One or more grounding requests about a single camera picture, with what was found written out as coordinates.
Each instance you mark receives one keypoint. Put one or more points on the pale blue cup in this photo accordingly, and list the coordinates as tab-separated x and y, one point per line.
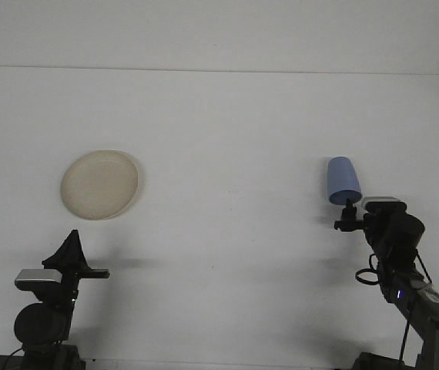
342	177

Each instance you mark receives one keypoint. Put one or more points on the pale round plate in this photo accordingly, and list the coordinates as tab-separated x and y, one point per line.
100	185

